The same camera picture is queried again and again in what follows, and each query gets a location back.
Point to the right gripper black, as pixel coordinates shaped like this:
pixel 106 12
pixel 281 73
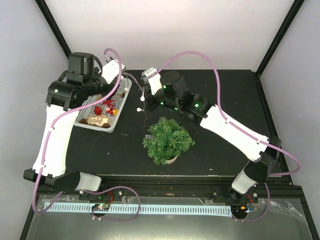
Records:
pixel 151 105

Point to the fairy light string white bulbs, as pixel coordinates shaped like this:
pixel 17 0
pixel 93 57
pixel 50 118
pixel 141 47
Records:
pixel 140 100

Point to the small green christmas tree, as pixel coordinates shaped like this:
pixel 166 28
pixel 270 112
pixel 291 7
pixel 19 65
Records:
pixel 170 140

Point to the white plastic perforated basket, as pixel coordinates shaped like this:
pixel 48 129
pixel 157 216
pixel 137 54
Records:
pixel 81 120

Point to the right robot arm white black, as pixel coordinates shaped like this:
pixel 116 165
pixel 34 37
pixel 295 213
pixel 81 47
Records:
pixel 170 90

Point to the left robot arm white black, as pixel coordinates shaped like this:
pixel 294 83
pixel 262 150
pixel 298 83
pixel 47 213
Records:
pixel 84 77

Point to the wooden tree slice ornament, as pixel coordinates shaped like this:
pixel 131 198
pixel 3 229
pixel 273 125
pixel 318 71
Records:
pixel 98 120

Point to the white tree pot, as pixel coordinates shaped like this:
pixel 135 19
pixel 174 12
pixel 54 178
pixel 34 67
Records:
pixel 170 161

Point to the clear battery box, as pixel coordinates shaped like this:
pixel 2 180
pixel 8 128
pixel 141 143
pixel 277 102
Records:
pixel 149 137

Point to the gold gift ornament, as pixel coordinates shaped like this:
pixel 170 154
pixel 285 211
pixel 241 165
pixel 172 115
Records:
pixel 115 111

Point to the santa claus ornament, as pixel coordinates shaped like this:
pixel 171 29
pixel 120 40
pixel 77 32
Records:
pixel 109 110

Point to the red star ornament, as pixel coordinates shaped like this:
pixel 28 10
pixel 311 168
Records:
pixel 108 102

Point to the brown pine cone front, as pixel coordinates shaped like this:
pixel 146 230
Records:
pixel 106 125

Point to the red gift box ornament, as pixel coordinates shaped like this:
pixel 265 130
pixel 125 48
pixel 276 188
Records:
pixel 98 110

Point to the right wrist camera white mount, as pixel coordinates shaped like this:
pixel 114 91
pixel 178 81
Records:
pixel 151 77

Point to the light blue slotted cable duct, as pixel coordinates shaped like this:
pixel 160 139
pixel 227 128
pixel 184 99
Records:
pixel 142 209

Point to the black frame post left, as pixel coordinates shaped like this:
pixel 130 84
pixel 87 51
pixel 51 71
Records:
pixel 48 16

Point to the black frame post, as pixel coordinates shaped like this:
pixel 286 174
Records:
pixel 280 34
pixel 48 16

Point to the black frame post right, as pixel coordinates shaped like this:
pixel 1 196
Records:
pixel 280 34

